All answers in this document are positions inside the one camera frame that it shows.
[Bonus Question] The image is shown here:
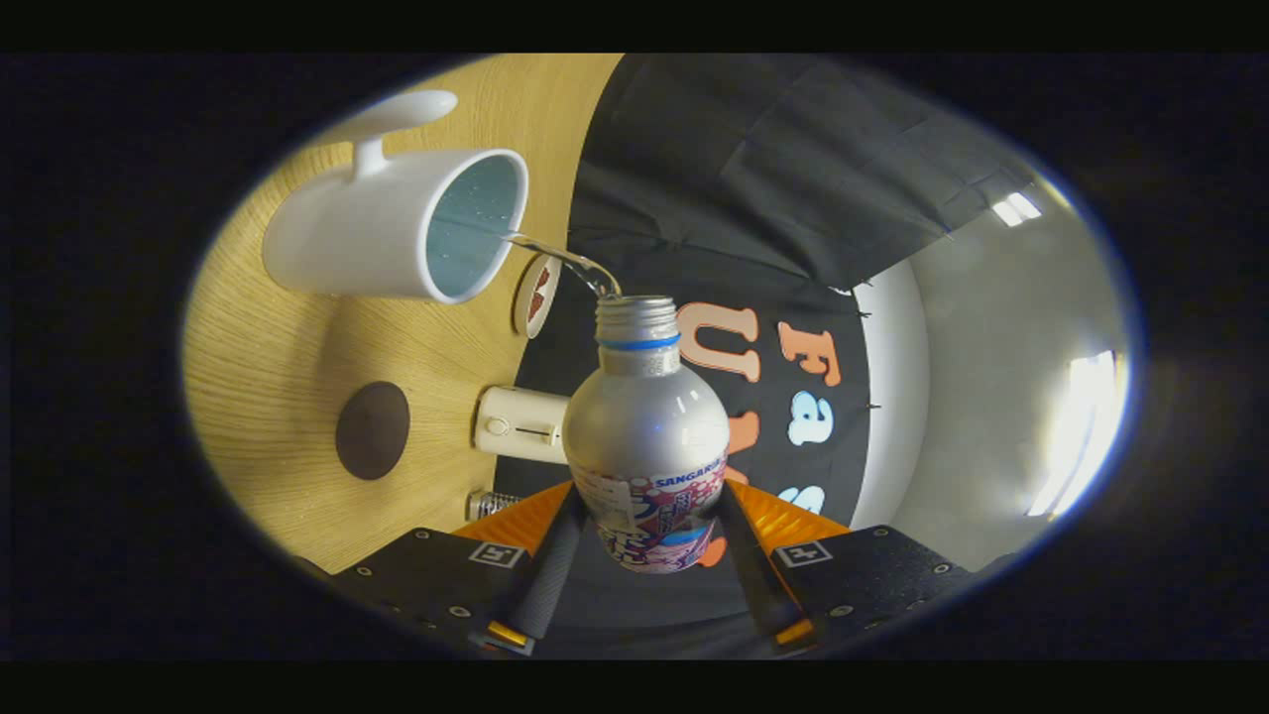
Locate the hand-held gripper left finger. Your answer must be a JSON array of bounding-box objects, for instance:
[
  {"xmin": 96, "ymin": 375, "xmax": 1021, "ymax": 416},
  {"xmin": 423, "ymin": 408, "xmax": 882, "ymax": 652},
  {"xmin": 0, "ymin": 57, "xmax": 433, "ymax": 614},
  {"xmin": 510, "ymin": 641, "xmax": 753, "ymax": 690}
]
[{"xmin": 332, "ymin": 481, "xmax": 586, "ymax": 657}]

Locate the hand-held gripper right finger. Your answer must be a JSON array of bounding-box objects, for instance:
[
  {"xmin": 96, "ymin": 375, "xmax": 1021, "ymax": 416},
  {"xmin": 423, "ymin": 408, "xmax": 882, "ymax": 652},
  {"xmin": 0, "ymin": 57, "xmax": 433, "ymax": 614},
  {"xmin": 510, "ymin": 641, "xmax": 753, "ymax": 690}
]
[{"xmin": 716, "ymin": 481, "xmax": 978, "ymax": 655}]

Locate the silver juice bottle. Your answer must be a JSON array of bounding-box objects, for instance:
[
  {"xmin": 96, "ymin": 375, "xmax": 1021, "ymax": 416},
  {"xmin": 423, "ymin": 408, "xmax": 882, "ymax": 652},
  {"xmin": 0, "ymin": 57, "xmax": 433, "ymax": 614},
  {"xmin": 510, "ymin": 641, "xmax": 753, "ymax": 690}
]
[{"xmin": 562, "ymin": 295, "xmax": 732, "ymax": 574}]

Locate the brown round coaster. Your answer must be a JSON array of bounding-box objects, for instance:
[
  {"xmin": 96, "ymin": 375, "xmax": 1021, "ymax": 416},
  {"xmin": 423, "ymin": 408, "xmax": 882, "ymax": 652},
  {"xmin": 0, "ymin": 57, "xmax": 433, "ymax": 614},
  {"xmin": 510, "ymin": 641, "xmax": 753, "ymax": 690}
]
[{"xmin": 335, "ymin": 381, "xmax": 411, "ymax": 482}]

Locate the white cup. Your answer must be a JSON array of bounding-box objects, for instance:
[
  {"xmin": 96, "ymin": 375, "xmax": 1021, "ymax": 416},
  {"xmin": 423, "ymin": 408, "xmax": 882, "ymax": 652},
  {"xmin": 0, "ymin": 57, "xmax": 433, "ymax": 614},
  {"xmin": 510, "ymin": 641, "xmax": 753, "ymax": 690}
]
[{"xmin": 262, "ymin": 90, "xmax": 530, "ymax": 304}]

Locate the white cylindrical holder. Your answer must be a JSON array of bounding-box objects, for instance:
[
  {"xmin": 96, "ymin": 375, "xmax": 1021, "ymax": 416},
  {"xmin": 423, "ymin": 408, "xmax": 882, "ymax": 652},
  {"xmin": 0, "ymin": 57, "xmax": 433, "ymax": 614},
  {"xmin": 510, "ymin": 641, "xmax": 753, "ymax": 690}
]
[{"xmin": 474, "ymin": 386, "xmax": 572, "ymax": 465}]

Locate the white plate with red food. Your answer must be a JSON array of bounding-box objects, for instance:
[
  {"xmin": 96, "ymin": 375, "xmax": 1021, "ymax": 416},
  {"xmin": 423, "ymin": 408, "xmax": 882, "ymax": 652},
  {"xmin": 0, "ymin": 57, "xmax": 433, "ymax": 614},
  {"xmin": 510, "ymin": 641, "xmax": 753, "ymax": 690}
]
[{"xmin": 512, "ymin": 254, "xmax": 563, "ymax": 340}]

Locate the large ceiling light panel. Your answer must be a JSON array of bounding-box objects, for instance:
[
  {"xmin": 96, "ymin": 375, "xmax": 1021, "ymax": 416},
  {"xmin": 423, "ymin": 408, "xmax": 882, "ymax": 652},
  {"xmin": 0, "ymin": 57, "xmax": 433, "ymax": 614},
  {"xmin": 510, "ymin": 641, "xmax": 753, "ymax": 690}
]
[{"xmin": 1026, "ymin": 349, "xmax": 1121, "ymax": 519}]

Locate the wooden table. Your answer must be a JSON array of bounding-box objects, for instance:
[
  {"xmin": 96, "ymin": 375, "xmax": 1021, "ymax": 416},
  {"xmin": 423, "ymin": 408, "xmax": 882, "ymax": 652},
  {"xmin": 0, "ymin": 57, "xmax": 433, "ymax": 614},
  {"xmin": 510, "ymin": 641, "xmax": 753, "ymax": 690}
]
[{"xmin": 183, "ymin": 55, "xmax": 624, "ymax": 576}]

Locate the small ceiling light panel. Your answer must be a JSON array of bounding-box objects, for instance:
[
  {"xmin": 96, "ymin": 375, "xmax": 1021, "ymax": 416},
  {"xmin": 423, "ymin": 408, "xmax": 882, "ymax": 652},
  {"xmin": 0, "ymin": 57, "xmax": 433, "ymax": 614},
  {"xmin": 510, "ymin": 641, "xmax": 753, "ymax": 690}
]
[{"xmin": 991, "ymin": 191, "xmax": 1044, "ymax": 228}]

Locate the metal wire holder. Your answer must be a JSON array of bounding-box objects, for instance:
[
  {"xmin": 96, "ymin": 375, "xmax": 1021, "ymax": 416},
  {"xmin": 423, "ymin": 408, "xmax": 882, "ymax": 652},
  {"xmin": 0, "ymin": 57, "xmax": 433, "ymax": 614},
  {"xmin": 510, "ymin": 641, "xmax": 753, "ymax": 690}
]
[{"xmin": 464, "ymin": 489, "xmax": 521, "ymax": 523}]

